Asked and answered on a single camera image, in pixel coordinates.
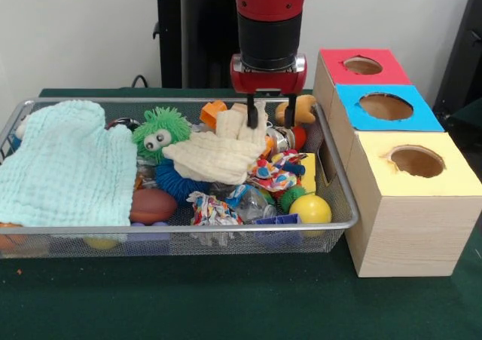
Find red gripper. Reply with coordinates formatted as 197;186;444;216
230;53;308;129

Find brown plush toy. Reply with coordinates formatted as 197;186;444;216
274;94;317;126

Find cream cloth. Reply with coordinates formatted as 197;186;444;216
161;109;268;185

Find green spiky puffer toy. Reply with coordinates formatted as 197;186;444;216
131;106;192;160

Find clear mesh bin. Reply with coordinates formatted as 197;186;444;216
0;97;361;260

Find wooden box with three holes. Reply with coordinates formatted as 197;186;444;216
312;47;482;279

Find silver metal cup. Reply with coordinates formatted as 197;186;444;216
267;127;295;152

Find red ball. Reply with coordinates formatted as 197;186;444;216
291;125;308;152

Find orange building block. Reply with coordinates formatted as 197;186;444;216
200;100;229;126

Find yellow foam block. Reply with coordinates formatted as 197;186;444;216
299;153;317;194

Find rainbow spiky caterpillar toy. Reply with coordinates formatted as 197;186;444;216
270;149;307;209

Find clear plastic bottle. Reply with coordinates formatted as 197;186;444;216
233;185;278;224

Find yellow ball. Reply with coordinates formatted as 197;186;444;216
289;195;333;237

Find blue building block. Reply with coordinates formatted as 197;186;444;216
255;213;300;226

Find brown toy football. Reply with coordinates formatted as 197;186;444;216
130;188;178;224

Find dark green table cloth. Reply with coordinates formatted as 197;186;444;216
0;87;482;340

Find black chair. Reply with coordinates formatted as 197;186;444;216
432;0;482;130

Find mint green cloth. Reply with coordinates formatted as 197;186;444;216
0;100;139;228

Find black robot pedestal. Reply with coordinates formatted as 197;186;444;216
145;0;304;89

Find multicolour rope knot toy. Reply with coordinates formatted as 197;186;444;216
187;191;244;226

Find black cable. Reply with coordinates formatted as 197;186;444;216
131;75;163;89

